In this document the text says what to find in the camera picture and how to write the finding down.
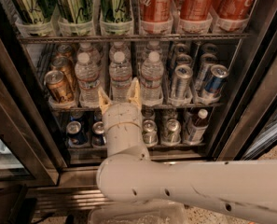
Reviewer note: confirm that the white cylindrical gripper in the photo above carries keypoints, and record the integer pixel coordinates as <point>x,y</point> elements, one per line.
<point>120,115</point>

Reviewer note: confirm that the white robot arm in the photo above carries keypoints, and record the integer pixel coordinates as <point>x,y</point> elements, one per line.
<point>243,189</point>

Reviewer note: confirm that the brown drink bottle white cap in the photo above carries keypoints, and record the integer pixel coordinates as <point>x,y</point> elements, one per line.
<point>197,124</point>

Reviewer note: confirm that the fridge door left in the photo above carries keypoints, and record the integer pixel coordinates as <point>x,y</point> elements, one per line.
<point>22,158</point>

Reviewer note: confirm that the fridge door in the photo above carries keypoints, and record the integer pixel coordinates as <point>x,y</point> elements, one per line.
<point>245,126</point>
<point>22,158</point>

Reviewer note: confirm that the stainless fridge base grille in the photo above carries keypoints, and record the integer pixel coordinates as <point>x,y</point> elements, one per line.
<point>76,190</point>

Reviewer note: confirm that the fridge door right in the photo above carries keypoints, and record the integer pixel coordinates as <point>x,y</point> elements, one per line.
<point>245,126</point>

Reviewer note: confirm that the blue pepsi can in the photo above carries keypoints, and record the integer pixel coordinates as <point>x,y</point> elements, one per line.
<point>76,133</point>
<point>98,138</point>
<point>81,117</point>
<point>97,116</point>

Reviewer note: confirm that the rear middle white soda can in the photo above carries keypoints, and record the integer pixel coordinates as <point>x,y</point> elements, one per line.
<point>148,114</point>

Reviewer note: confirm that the white soda can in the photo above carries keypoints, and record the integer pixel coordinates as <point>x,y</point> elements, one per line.
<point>148,114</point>
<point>171,132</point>
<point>150,136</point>
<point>169,114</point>

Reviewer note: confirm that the rear left blue Pepsi can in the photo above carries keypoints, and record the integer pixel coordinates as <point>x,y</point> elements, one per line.
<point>81,117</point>

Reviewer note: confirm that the front middle white soda can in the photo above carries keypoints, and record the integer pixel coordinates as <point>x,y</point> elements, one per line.
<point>150,136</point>

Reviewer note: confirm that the rear right white soda can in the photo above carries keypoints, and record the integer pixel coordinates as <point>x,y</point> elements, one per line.
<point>169,114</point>

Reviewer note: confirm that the front left blue Pepsi can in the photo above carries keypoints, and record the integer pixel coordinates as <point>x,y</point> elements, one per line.
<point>76,133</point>

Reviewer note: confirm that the front silver energy can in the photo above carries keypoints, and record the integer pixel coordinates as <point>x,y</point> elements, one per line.
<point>182,76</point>

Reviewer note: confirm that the silver energy can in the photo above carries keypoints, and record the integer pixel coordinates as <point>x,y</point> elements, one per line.
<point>179,59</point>
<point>182,76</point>
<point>177,48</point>

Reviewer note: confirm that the front right white soda can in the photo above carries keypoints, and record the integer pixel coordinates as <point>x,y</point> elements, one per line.
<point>171,132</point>

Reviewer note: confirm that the gold can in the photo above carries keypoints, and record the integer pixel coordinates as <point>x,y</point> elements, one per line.
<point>66,66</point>
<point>58,86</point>
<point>65,50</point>

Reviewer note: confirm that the front gold can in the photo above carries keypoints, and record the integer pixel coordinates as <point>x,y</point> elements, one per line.
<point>58,86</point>

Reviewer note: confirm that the rear gold can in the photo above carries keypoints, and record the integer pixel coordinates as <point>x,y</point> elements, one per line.
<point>65,50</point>

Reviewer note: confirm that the rear silver energy can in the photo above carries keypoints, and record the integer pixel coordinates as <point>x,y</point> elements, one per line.
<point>177,48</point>

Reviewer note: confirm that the right green LaCroix can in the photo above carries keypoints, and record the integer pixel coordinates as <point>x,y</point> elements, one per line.
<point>116,11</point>

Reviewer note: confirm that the green lacroix can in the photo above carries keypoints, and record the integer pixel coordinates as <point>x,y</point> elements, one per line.
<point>116,11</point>
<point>76,11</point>
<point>35,11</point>

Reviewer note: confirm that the front blue energy can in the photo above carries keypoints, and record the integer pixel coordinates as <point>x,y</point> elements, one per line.
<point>215,81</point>

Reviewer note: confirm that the blue energy can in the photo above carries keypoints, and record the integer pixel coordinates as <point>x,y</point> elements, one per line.
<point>206,48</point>
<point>207,60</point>
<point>215,81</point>

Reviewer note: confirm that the rear blue energy can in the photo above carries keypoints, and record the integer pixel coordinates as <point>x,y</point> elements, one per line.
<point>206,48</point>

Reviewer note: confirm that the left red Coca-Cola can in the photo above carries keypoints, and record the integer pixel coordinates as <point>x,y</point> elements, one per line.
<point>155,10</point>

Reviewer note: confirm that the red coca-cola can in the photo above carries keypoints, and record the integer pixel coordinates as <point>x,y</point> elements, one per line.
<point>155,10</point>
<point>195,10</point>
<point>234,9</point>

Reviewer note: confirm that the middle green LaCroix can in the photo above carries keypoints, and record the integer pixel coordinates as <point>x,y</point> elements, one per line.
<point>76,11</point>

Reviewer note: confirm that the middle red Coca-Cola can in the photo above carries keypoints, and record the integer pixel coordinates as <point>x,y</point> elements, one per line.
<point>195,10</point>

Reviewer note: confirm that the left green LaCroix can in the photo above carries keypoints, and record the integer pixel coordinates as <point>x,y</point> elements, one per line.
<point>35,11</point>

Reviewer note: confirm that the right red Coca-Cola can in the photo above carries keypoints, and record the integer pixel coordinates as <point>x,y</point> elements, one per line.
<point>234,9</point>

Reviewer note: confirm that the upper wire shelf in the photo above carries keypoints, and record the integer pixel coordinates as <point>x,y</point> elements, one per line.
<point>132,38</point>

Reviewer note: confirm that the wire shelf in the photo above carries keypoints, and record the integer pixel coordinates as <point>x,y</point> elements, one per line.
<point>164,106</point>
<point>132,38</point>

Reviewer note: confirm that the middle wire shelf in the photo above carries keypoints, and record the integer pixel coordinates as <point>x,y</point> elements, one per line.
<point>164,106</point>

